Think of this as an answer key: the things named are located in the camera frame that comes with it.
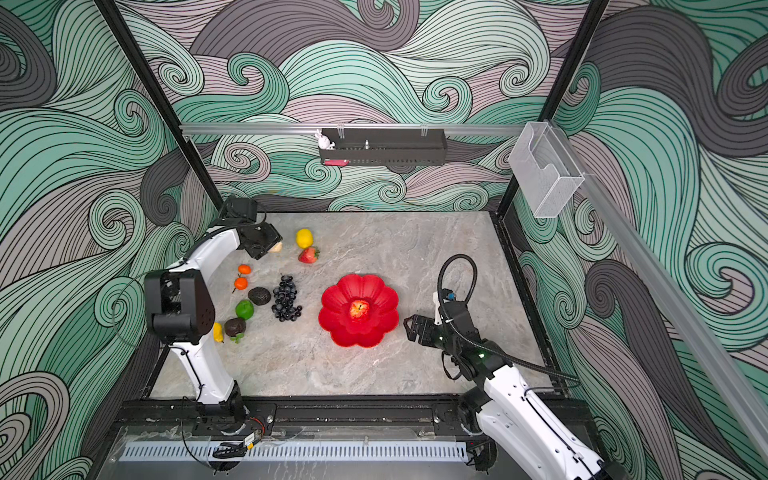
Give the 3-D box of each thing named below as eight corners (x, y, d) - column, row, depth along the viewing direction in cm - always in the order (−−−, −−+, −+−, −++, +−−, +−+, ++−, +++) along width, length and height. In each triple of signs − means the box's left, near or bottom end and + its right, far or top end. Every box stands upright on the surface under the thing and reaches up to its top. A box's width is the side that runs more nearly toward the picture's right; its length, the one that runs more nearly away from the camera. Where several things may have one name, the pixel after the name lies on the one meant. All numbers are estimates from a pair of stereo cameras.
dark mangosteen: (226, 343, 88) (220, 337, 85) (232, 324, 92) (227, 317, 89) (243, 343, 88) (237, 337, 85) (249, 324, 92) (243, 317, 89)
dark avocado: (248, 305, 95) (244, 300, 92) (252, 292, 98) (248, 286, 96) (269, 305, 95) (266, 300, 93) (273, 292, 98) (270, 286, 96)
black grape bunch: (273, 321, 93) (267, 313, 88) (282, 285, 101) (277, 275, 97) (299, 321, 93) (294, 313, 88) (305, 285, 101) (302, 275, 97)
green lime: (235, 319, 92) (232, 315, 90) (241, 303, 95) (238, 299, 93) (252, 319, 92) (249, 315, 90) (256, 303, 95) (254, 299, 93)
